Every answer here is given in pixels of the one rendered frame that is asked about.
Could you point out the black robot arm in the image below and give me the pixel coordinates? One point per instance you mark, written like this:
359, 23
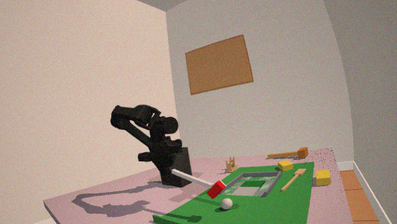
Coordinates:
142, 115

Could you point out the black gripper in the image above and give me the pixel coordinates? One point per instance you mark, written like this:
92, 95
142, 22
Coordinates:
158, 157

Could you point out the white golf ball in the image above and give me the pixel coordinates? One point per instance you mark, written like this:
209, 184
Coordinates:
226, 203

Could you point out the yellow rectangular block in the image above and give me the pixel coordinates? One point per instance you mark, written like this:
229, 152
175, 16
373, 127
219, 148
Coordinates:
285, 165
323, 177

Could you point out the green putting mat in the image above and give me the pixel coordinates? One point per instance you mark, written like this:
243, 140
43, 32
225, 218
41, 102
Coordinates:
279, 207

